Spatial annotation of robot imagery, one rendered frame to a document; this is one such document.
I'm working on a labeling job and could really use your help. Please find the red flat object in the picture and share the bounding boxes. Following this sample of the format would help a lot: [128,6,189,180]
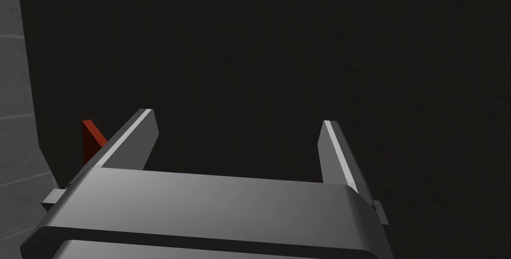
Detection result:
[81,119,108,166]

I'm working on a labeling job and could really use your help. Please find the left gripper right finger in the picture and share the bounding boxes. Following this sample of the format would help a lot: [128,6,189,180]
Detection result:
[317,120,374,206]

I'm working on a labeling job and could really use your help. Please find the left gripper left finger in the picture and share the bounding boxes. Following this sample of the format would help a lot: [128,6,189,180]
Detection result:
[94,108,160,171]

